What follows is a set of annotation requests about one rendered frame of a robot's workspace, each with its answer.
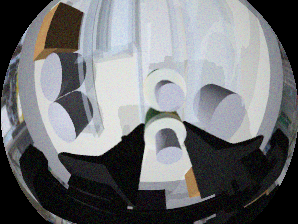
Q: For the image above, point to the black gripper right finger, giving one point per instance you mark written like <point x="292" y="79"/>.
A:
<point x="213" y="158"/>

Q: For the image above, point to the tan cardboard box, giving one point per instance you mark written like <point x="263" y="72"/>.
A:
<point x="191" y="181"/>

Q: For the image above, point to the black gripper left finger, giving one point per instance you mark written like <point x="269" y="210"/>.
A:
<point x="120" y="167"/>

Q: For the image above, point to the brown rectangular block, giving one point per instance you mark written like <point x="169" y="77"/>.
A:
<point x="59" y="31"/>

